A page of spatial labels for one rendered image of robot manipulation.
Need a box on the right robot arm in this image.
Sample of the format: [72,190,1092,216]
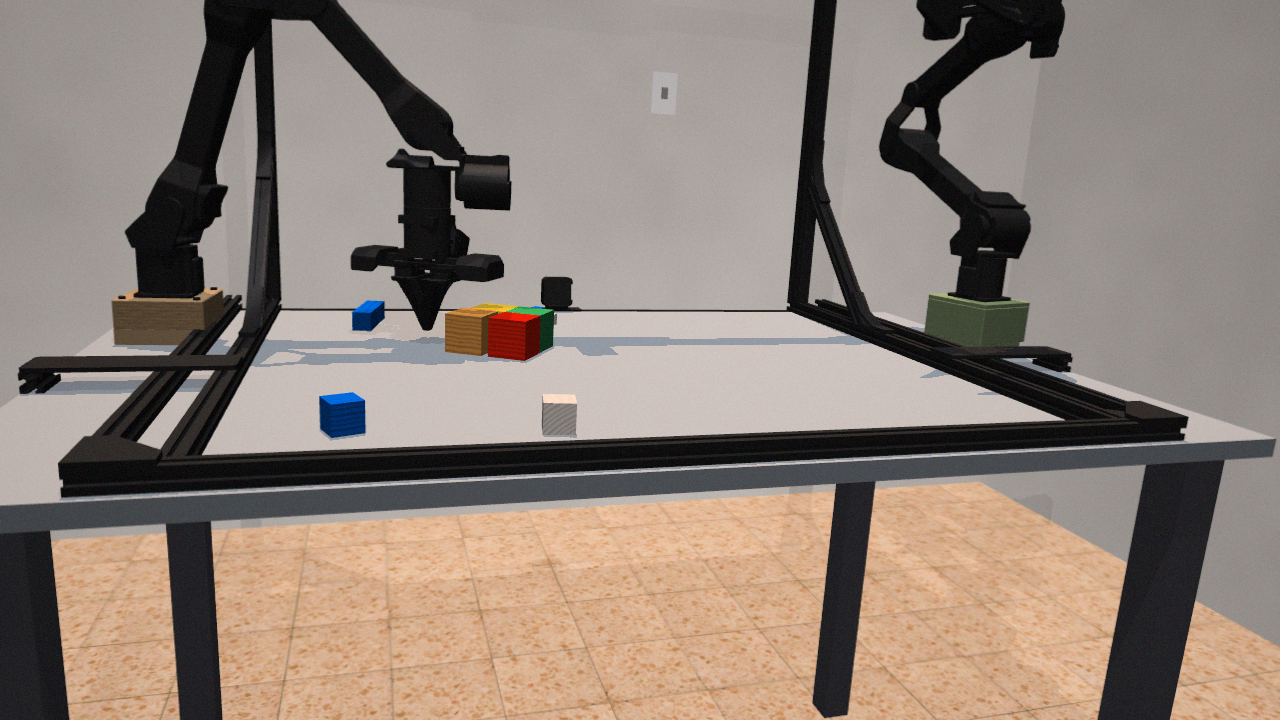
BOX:
[125,0,511,299]

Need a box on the red cube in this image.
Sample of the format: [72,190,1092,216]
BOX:
[488,313,541,361]

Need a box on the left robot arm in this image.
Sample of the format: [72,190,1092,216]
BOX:
[879,5,1065,302]

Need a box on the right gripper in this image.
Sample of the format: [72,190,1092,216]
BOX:
[351,206,504,331]

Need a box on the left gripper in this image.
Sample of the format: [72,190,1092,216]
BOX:
[916,0,1062,41]

